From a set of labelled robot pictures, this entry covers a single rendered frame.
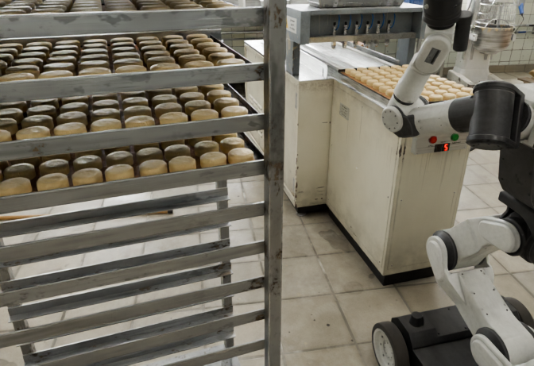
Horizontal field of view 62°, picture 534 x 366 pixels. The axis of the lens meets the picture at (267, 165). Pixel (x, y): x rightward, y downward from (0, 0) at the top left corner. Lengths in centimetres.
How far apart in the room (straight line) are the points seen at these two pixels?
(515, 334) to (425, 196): 67
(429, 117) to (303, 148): 128
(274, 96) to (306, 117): 164
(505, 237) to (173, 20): 108
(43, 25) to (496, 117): 94
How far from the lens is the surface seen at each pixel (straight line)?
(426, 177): 198
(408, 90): 131
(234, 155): 86
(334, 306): 210
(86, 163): 89
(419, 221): 209
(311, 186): 258
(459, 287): 172
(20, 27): 73
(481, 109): 117
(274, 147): 79
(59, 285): 90
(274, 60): 74
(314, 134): 245
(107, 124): 80
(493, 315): 168
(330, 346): 194
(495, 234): 146
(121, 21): 72
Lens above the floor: 141
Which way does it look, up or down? 25 degrees down
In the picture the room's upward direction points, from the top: straight up
